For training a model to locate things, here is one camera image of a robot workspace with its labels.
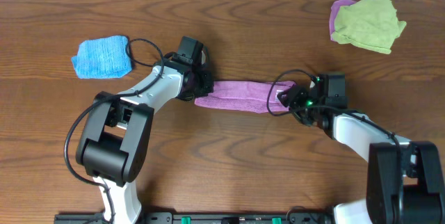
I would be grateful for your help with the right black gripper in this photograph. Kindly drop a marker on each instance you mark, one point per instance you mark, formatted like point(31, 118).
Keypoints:
point(296, 95)

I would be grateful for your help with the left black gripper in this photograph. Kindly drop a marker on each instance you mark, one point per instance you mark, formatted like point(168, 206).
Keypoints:
point(203, 83)

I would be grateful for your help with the purple microfiber cloth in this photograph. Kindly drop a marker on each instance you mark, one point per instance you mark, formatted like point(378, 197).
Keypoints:
point(248, 96)

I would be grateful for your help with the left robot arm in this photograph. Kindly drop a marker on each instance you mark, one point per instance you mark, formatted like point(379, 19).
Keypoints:
point(115, 138)

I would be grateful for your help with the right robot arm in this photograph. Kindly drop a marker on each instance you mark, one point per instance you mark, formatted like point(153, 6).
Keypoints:
point(405, 181)

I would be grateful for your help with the blue folded cloth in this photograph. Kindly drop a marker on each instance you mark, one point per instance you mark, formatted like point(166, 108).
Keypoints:
point(102, 58)

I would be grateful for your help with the green microfiber cloth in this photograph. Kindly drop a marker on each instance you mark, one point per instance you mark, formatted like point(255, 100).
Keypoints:
point(368, 24)

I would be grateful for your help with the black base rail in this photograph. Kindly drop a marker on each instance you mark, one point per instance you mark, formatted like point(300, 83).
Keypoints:
point(299, 217)

